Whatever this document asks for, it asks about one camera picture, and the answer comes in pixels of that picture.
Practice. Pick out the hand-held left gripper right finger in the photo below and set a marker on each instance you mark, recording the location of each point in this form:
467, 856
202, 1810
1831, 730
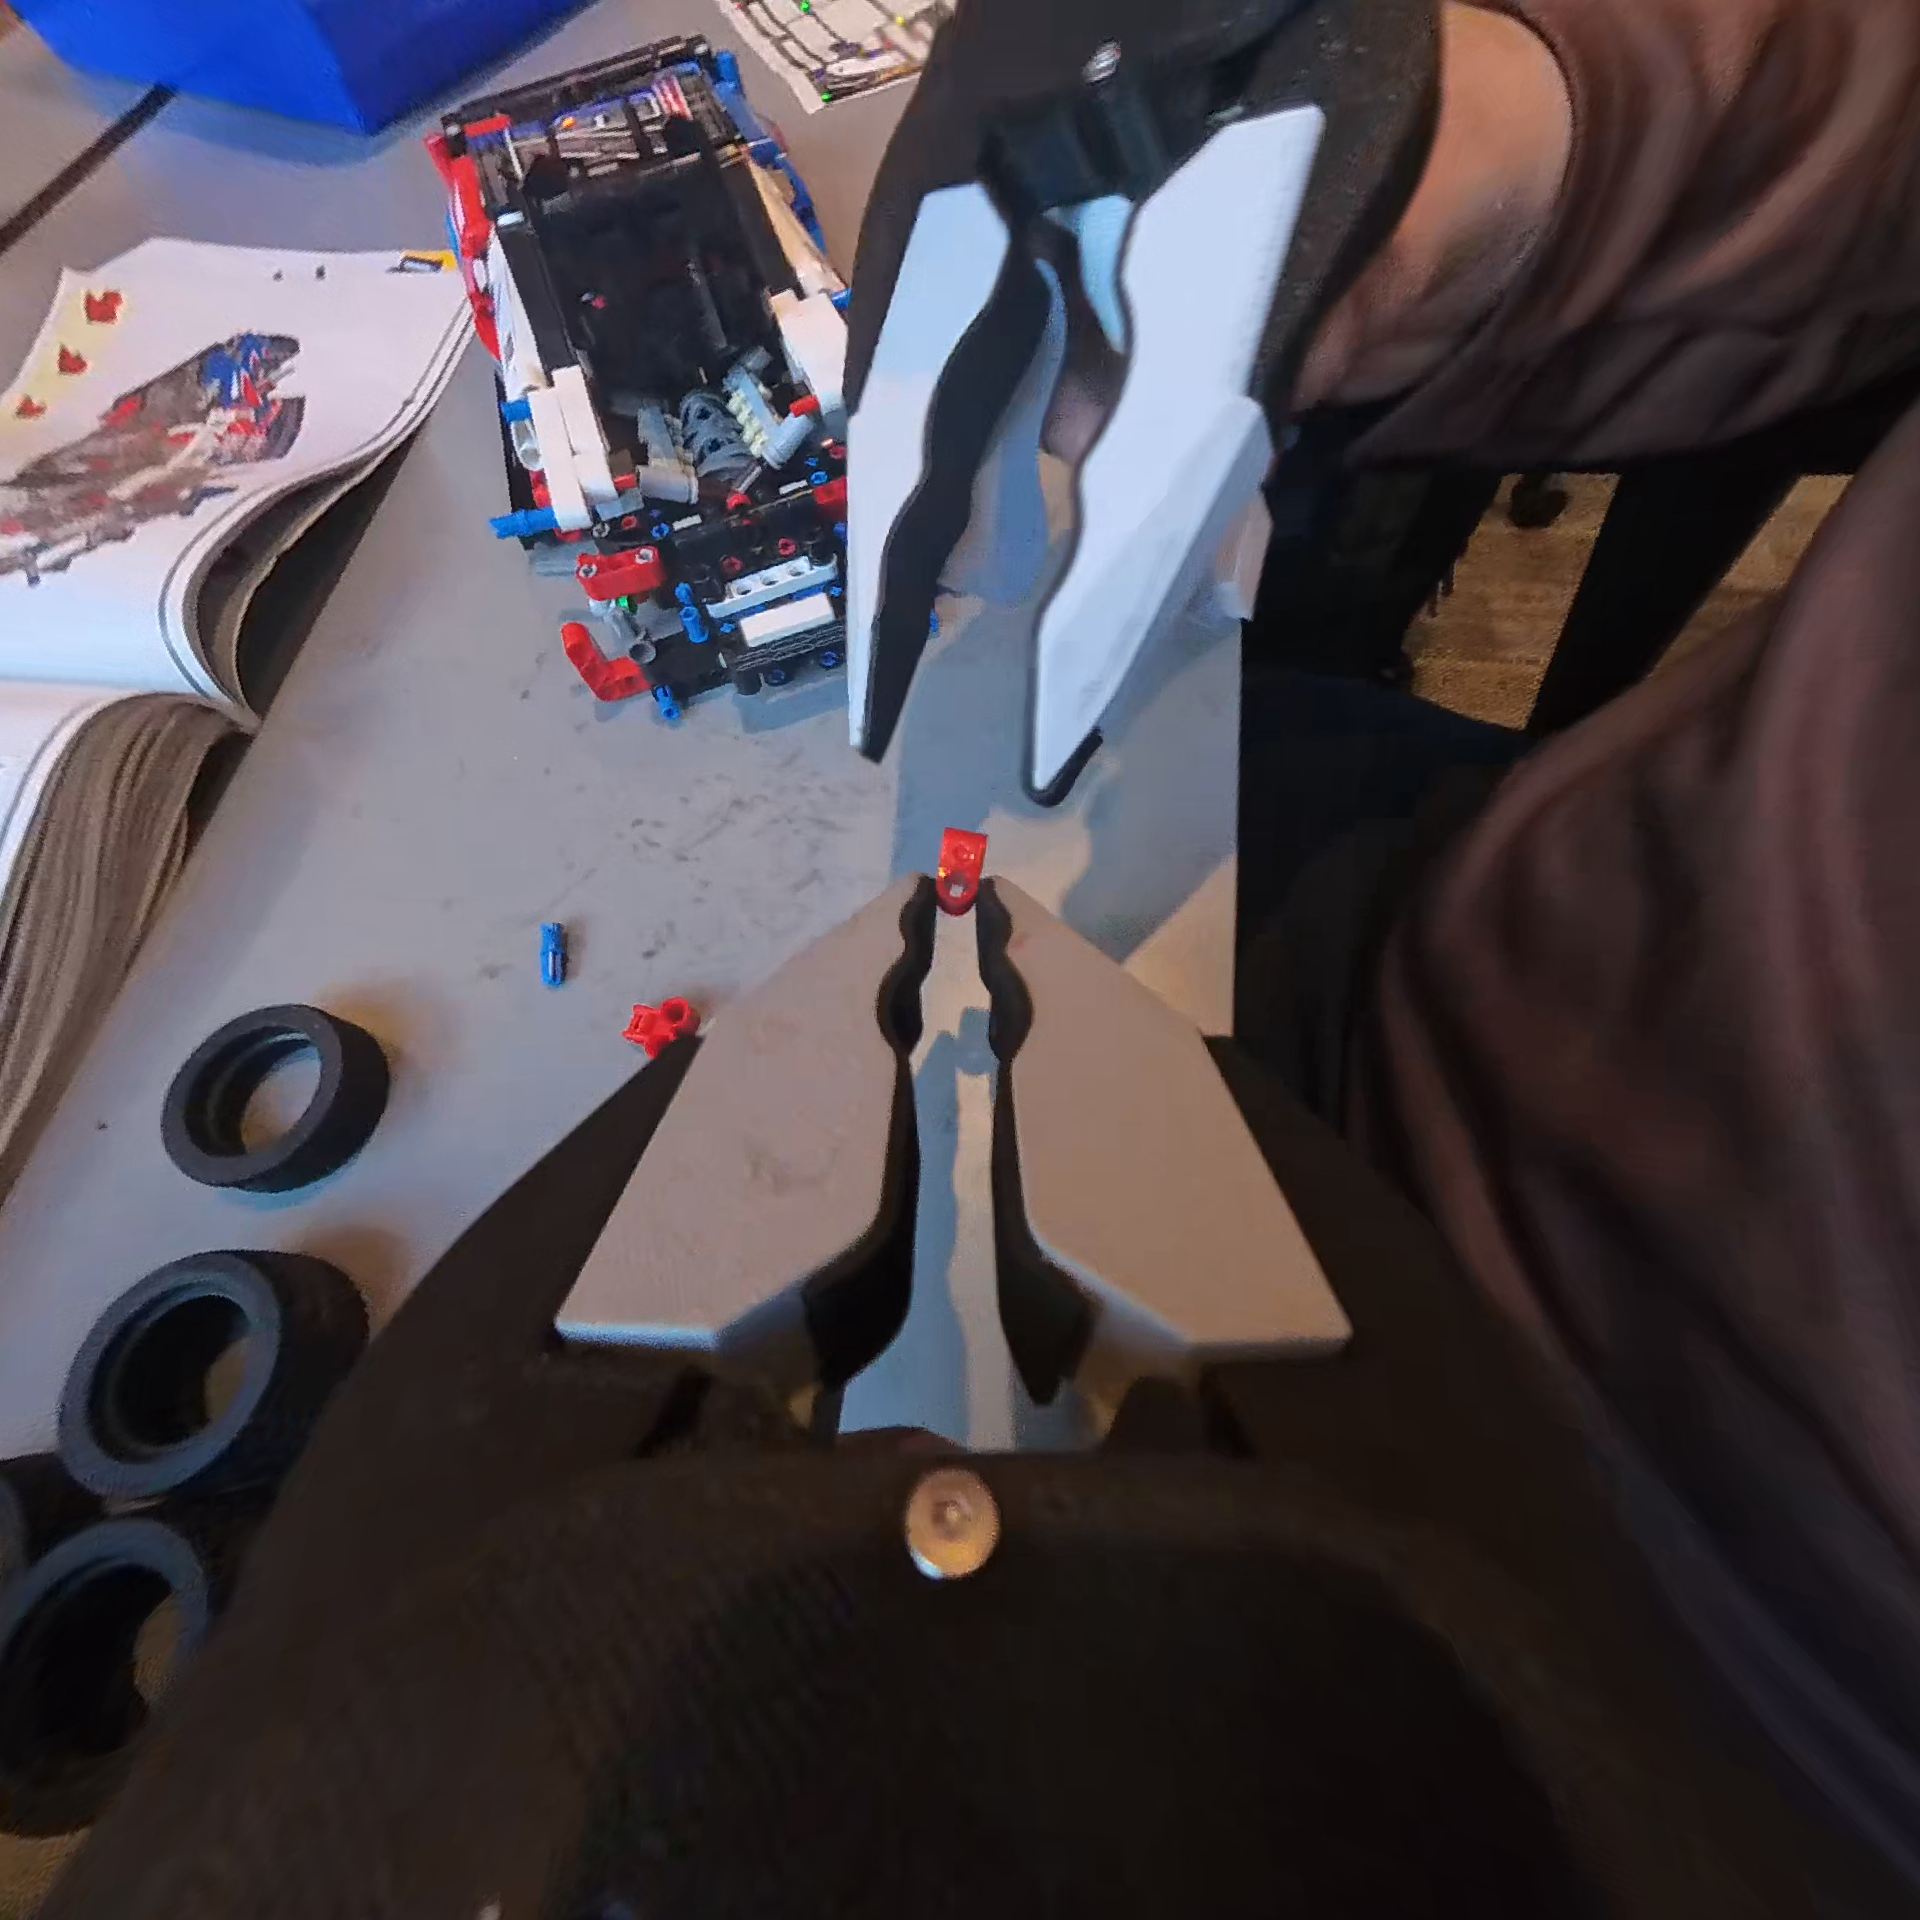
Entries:
1155, 1185

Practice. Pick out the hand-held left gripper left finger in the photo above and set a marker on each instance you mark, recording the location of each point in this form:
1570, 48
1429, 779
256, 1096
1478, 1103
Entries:
735, 1185

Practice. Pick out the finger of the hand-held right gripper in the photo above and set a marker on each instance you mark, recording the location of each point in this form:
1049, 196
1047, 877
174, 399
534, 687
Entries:
915, 420
1184, 389

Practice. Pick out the toy brick race car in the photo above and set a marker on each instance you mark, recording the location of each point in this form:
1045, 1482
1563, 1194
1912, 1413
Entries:
629, 255

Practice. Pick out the red teardrop brick piece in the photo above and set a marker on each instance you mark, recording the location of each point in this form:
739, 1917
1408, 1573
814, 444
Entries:
960, 885

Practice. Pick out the grey desk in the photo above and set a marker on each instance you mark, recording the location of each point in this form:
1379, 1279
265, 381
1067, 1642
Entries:
450, 839

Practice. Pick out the red double brick connector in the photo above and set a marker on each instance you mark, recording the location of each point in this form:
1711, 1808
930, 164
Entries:
662, 1025

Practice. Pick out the blue brick pin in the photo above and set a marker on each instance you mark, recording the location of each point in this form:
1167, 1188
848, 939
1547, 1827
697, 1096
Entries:
553, 954

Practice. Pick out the sticker sheet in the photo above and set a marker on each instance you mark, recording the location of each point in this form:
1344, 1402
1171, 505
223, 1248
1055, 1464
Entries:
840, 44

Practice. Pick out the black rubber tyre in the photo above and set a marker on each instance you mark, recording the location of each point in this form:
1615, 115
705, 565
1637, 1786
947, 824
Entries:
345, 1109
166, 1588
315, 1320

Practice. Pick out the person's brown shirt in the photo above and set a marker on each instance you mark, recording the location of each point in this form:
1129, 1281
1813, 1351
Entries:
1650, 1049

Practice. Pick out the blue plastic bin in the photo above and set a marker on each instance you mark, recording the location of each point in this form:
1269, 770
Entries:
299, 53

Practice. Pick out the open instruction booklet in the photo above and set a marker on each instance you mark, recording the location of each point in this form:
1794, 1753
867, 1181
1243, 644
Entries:
119, 628

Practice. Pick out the black metal frame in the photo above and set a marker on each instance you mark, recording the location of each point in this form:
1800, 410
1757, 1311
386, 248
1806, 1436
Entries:
1590, 628

